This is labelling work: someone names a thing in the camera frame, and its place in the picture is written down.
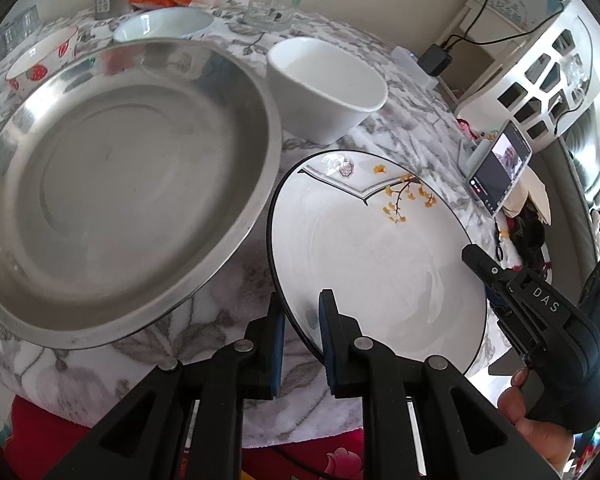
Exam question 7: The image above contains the white power strip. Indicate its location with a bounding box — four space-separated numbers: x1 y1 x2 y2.
392 46 438 89

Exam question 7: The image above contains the white phone stand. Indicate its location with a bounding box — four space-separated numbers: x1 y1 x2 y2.
458 139 487 182

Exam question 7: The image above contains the white plate with ginkgo print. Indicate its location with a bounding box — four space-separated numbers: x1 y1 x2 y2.
266 150 488 377

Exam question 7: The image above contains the red-rimmed strawberry bowl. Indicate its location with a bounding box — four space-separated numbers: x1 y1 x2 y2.
5 26 79 95

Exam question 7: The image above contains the black charger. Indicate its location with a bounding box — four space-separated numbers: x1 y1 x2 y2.
418 44 453 77

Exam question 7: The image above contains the black charger cable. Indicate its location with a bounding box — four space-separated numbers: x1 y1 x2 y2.
437 0 548 56

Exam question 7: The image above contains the smartphone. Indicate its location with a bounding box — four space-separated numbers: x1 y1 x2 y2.
467 120 533 218

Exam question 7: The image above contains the person's right hand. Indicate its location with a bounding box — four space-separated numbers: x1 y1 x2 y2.
496 367 577 470

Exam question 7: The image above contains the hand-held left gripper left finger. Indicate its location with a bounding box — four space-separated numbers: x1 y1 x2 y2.
42 292 287 480

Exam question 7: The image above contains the white round bowl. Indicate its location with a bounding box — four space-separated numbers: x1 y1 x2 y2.
112 7 216 43

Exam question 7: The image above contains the red floral cloth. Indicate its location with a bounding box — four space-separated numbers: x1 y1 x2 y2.
10 395 381 480

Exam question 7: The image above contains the small plush toy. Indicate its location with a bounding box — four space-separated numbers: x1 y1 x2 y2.
457 119 497 142

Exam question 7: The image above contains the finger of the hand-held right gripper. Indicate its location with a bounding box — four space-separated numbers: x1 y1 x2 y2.
461 244 518 288
487 290 531 361

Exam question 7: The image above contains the large stainless steel basin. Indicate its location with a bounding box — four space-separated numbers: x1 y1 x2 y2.
0 37 283 351

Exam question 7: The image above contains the grey floral tablecloth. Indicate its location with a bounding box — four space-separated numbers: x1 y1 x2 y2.
0 2 523 450

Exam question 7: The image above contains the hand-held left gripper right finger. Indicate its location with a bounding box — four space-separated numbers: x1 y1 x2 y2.
318 289 548 480

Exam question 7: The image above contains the white square bowl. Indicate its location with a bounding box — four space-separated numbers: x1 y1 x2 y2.
266 37 388 145

